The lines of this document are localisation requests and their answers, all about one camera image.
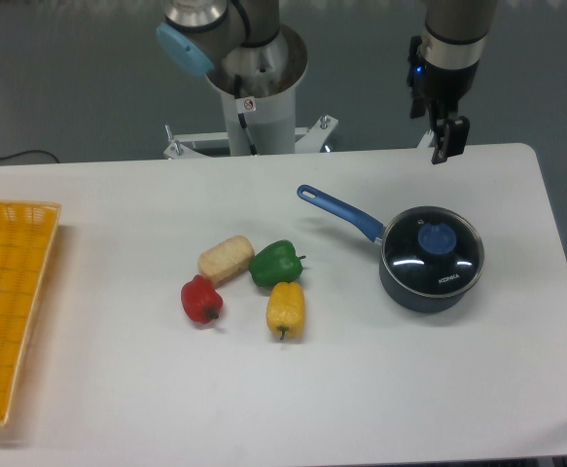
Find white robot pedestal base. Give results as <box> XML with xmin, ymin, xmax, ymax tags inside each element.
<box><xmin>159</xmin><ymin>24</ymin><xmax>338</xmax><ymax>156</ymax></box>

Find black cable on pedestal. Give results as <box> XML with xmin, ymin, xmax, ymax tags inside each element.
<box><xmin>232</xmin><ymin>72</ymin><xmax>260</xmax><ymax>157</ymax></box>

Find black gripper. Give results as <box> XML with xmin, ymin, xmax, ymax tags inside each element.
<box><xmin>407</xmin><ymin>35</ymin><xmax>478</xmax><ymax>164</ymax></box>

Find yellow bell pepper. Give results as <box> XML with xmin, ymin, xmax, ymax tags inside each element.
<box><xmin>266</xmin><ymin>282</ymin><xmax>305</xmax><ymax>341</ymax></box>

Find dark blue saucepan blue handle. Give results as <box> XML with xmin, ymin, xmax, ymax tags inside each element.
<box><xmin>297</xmin><ymin>185</ymin><xmax>481</xmax><ymax>314</ymax></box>

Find red bell pepper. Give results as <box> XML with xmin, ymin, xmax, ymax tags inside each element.
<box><xmin>181</xmin><ymin>274</ymin><xmax>224</xmax><ymax>324</ymax></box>

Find beige bread loaf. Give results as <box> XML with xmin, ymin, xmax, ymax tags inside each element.
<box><xmin>197</xmin><ymin>235</ymin><xmax>255</xmax><ymax>287</ymax></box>

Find green bell pepper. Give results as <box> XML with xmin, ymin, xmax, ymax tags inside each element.
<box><xmin>249</xmin><ymin>239</ymin><xmax>304</xmax><ymax>288</ymax></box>

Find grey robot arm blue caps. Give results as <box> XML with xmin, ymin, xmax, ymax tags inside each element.
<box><xmin>156</xmin><ymin>1</ymin><xmax>497</xmax><ymax>164</ymax></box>

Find glass lid blue knob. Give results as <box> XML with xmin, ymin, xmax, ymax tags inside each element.
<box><xmin>382</xmin><ymin>206</ymin><xmax>485</xmax><ymax>297</ymax></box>

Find yellow woven basket tray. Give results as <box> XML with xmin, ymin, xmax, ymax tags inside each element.
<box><xmin>0</xmin><ymin>200</ymin><xmax>61</xmax><ymax>426</ymax></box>

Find black cable on floor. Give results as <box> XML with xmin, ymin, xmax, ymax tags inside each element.
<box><xmin>0</xmin><ymin>149</ymin><xmax>61</xmax><ymax>163</ymax></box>

